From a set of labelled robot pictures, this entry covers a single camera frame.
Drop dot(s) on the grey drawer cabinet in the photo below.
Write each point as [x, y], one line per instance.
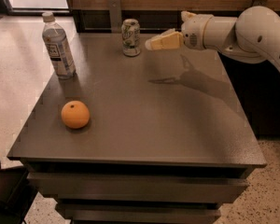
[167, 143]

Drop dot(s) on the clear plastic water bottle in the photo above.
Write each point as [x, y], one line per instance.
[55, 40]

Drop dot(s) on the right metal rail bracket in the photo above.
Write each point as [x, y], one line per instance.
[259, 3]

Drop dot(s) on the left metal rail bracket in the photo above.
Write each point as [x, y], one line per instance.
[115, 15]

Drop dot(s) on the green white 7up can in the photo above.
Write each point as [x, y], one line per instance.
[130, 31]

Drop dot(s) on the orange fruit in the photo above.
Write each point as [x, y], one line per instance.
[75, 115]

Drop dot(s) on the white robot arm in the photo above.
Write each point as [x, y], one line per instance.
[253, 37]

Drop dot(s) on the metal rail bracket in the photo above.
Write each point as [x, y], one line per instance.
[259, 3]
[115, 15]

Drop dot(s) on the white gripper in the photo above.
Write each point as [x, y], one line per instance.
[194, 32]

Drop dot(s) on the dark chair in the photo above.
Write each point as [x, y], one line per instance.
[16, 195]

